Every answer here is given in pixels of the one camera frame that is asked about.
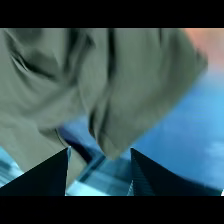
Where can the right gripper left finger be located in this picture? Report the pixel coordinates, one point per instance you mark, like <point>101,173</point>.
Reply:
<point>46,178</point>

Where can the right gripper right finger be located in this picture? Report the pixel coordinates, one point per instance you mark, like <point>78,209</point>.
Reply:
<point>153,180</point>

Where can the brown garment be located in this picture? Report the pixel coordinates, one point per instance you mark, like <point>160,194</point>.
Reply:
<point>100,83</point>

